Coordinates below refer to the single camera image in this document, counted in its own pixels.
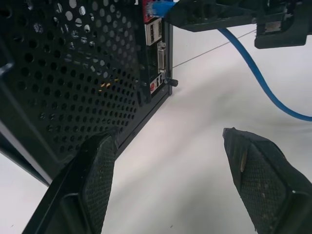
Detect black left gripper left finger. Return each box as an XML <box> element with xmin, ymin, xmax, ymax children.
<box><xmin>23</xmin><ymin>127</ymin><xmax>120</xmax><ymax>234</ymax></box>

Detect black tower thumbscrew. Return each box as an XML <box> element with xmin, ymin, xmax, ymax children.
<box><xmin>164</xmin><ymin>78</ymin><xmax>179</xmax><ymax>88</ymax></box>

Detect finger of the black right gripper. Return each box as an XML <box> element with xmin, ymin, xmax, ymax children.
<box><xmin>167</xmin><ymin>0</ymin><xmax>258</xmax><ymax>33</ymax></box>

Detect black computer tower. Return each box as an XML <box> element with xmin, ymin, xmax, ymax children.
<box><xmin>0</xmin><ymin>0</ymin><xmax>174</xmax><ymax>187</ymax></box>

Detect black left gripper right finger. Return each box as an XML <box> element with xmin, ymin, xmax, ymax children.
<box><xmin>222</xmin><ymin>127</ymin><xmax>312</xmax><ymax>234</ymax></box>

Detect blue ethernet cable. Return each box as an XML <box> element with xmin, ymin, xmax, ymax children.
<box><xmin>145</xmin><ymin>0</ymin><xmax>312</xmax><ymax>122</ymax></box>

